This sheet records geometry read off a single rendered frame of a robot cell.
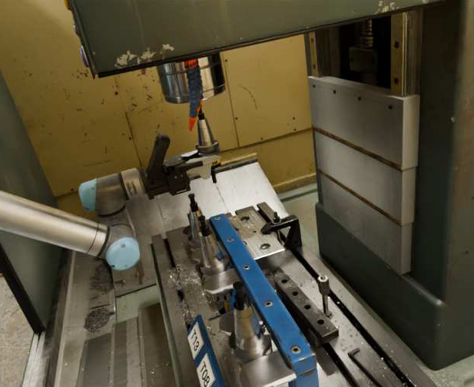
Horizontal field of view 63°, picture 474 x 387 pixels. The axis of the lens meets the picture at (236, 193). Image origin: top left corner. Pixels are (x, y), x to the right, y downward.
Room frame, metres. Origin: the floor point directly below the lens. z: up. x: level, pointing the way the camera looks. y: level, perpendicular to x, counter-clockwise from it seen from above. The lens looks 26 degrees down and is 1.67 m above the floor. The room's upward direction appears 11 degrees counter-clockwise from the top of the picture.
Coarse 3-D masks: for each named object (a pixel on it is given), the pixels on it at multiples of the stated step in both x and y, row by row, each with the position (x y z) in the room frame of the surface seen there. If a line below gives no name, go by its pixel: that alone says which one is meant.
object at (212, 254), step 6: (210, 234) 0.63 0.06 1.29; (204, 240) 0.63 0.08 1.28; (210, 240) 0.63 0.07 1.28; (216, 240) 0.64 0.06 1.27; (204, 246) 0.63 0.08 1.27; (210, 246) 0.63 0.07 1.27; (216, 246) 0.63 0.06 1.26; (204, 252) 0.63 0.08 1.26; (210, 252) 0.63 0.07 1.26; (216, 252) 0.63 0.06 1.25; (222, 252) 0.64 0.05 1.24; (204, 258) 0.63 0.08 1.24; (210, 258) 0.62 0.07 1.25; (216, 258) 0.63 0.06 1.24; (222, 258) 0.63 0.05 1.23; (204, 264) 0.63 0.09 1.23; (210, 264) 0.62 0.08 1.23; (216, 264) 0.62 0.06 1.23
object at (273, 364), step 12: (252, 360) 0.40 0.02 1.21; (264, 360) 0.39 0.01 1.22; (276, 360) 0.39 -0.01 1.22; (240, 372) 0.38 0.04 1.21; (252, 372) 0.38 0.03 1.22; (264, 372) 0.37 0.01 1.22; (276, 372) 0.37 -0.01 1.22; (288, 372) 0.36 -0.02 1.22; (252, 384) 0.36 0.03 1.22; (264, 384) 0.35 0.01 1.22; (276, 384) 0.35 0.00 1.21
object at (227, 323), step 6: (228, 312) 0.50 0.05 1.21; (258, 312) 0.49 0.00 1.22; (222, 318) 0.49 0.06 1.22; (228, 318) 0.49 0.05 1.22; (258, 318) 0.48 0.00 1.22; (222, 324) 0.48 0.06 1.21; (228, 324) 0.47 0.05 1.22; (264, 324) 0.46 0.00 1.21; (222, 330) 0.47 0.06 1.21; (228, 330) 0.46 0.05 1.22
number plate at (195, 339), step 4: (196, 324) 0.77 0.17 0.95; (196, 328) 0.76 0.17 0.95; (192, 332) 0.76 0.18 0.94; (196, 332) 0.75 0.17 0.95; (200, 332) 0.73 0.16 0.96; (188, 336) 0.76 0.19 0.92; (192, 336) 0.75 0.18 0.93; (196, 336) 0.74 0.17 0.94; (200, 336) 0.72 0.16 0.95; (188, 340) 0.75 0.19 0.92; (192, 340) 0.74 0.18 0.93; (196, 340) 0.73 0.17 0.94; (200, 340) 0.71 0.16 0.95; (192, 344) 0.73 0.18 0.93; (196, 344) 0.72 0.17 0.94; (200, 344) 0.71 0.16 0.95; (192, 348) 0.72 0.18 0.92; (196, 348) 0.71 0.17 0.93; (200, 348) 0.70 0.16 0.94; (192, 352) 0.71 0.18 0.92; (196, 352) 0.70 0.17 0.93; (196, 356) 0.69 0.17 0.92
